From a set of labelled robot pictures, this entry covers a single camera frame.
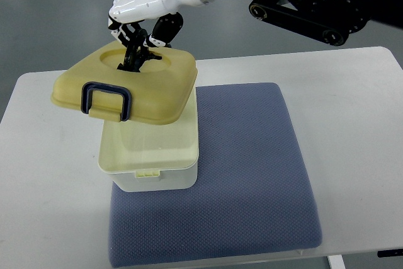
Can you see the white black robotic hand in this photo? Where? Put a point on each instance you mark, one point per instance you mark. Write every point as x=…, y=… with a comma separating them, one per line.
x=151, y=23

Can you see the yellow box lid black handle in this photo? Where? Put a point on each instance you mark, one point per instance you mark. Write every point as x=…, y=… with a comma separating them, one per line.
x=156, y=94

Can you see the white storage box base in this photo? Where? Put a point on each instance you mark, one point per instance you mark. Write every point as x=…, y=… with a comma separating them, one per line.
x=141, y=157

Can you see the blue-grey fabric cushion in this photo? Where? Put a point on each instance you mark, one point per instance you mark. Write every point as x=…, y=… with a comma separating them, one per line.
x=252, y=194

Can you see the white table leg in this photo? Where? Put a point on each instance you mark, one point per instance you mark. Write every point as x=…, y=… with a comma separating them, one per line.
x=336, y=262

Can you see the black table control panel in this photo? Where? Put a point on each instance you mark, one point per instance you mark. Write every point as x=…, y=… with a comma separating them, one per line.
x=390, y=253

